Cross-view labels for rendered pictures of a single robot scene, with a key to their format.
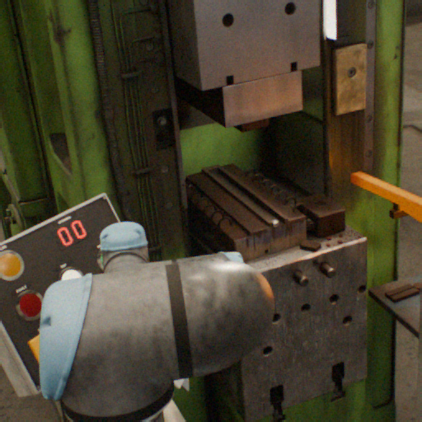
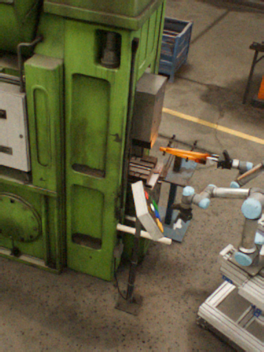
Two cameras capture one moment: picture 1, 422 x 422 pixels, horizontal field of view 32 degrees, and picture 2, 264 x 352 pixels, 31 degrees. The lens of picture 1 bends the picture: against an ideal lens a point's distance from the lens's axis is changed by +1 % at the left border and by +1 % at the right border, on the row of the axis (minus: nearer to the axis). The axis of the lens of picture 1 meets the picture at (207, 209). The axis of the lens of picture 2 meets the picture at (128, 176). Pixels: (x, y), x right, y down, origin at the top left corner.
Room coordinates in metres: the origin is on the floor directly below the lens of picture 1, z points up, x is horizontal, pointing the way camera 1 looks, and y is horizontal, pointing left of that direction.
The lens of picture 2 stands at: (-0.11, 2.41, 3.34)
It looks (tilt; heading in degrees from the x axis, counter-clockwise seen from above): 38 degrees down; 307
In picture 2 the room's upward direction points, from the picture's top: 5 degrees clockwise
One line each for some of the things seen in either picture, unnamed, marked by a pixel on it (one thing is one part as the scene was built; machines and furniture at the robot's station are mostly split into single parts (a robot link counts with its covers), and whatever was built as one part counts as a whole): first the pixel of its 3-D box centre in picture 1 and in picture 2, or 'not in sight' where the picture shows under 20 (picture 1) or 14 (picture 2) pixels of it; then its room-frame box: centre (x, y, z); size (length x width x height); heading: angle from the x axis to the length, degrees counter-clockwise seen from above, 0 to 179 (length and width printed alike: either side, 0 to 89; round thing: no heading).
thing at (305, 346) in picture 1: (255, 283); (124, 188); (1.82, -0.12, 0.69); 0.56 x 0.38 x 0.45; 22
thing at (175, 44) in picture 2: not in sight; (147, 42); (4.13, -3.41, 0.36); 1.20 x 0.80 x 0.72; 17
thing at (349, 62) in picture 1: (349, 79); not in sight; (1.83, -0.40, 1.27); 0.09 x 0.02 x 0.17; 112
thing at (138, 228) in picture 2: not in sight; (134, 259); (1.32, 0.34, 0.54); 0.04 x 0.04 x 1.08; 22
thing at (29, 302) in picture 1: (30, 305); not in sight; (1.18, 0.35, 1.09); 0.05 x 0.03 x 0.04; 112
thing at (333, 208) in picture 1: (320, 214); (149, 161); (1.72, -0.29, 0.95); 0.12 x 0.08 x 0.06; 22
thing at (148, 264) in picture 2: not in sight; (145, 255); (1.55, -0.17, 0.01); 0.58 x 0.39 x 0.01; 112
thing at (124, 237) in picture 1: (126, 259); (188, 195); (1.07, 0.14, 1.23); 0.09 x 0.08 x 0.11; 5
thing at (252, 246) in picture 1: (234, 207); (126, 168); (1.79, -0.07, 0.96); 0.42 x 0.20 x 0.09; 22
